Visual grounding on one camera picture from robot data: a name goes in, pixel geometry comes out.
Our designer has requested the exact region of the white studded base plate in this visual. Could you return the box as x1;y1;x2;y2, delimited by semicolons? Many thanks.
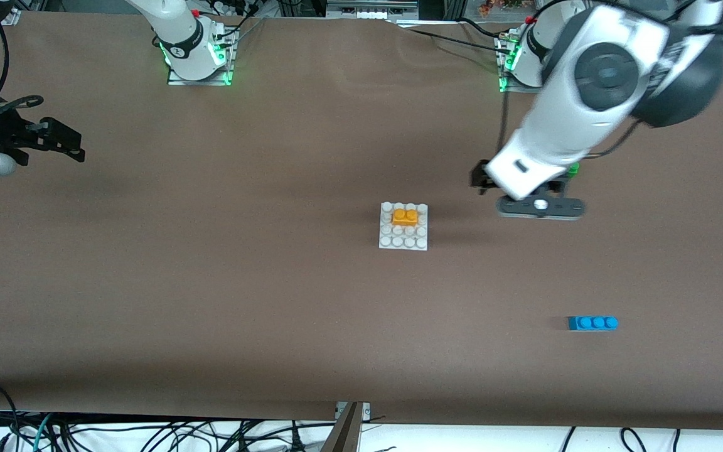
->
378;202;429;252

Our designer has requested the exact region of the blue three-stud block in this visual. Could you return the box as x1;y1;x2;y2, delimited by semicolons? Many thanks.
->
567;315;619;331

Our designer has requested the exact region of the brown table cover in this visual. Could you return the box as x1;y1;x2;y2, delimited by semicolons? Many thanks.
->
0;11;723;434

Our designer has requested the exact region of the black cable on table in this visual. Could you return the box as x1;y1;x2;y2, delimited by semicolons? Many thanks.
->
393;20;513;55
461;18;516;38

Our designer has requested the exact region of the silver aluminium frame rail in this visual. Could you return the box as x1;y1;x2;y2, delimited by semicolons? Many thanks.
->
327;0;420;19

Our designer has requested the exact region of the black base power cable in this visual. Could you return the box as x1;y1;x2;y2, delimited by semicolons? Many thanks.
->
211;0;269;40

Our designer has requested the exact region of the silver table edge bracket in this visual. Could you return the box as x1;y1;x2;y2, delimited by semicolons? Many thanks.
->
335;402;372;420

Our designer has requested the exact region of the teal floor cable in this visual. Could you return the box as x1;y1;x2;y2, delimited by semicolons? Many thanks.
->
31;413;53;452

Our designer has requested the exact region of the aluminium profile post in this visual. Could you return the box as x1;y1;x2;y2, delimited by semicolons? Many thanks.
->
321;402;363;452

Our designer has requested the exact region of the black floor cable tangle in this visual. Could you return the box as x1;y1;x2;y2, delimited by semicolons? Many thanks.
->
10;417;337;452

